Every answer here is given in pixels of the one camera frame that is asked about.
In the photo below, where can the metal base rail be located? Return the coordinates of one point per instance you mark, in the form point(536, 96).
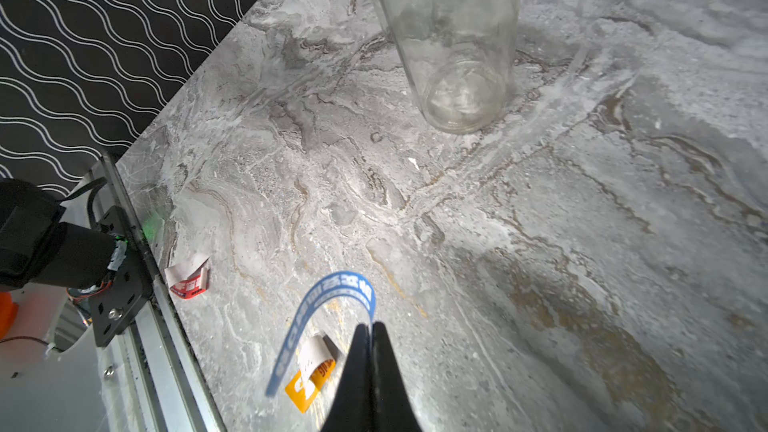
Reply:
point(151, 378)

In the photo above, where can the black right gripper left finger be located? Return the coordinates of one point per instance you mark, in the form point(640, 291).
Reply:
point(352, 406)

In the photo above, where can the red and white peeled label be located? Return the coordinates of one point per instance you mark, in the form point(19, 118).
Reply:
point(190, 277)

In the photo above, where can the orange plastic bowl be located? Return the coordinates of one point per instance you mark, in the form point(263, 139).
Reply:
point(8, 312)

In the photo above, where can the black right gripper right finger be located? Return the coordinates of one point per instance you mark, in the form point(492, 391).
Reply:
point(391, 408)

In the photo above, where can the blue peeled label strip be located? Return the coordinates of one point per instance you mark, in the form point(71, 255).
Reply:
point(350, 285)

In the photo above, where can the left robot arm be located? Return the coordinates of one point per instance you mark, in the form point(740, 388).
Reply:
point(38, 246)

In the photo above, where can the tall clear corked bottle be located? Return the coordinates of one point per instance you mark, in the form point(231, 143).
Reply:
point(457, 55)

